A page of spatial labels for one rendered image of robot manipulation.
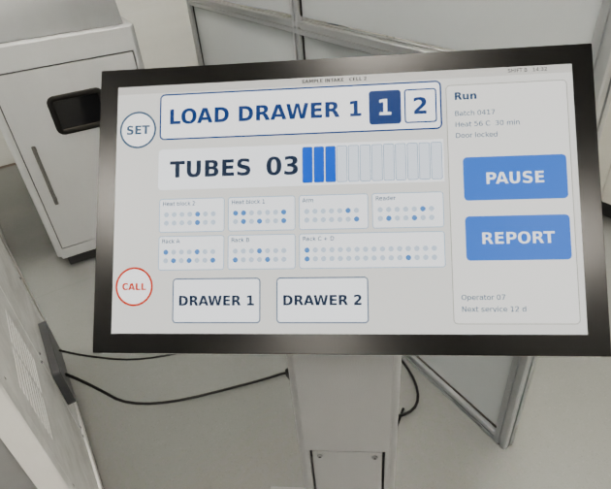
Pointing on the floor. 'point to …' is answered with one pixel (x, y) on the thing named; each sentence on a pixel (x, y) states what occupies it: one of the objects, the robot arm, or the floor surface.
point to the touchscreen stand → (346, 419)
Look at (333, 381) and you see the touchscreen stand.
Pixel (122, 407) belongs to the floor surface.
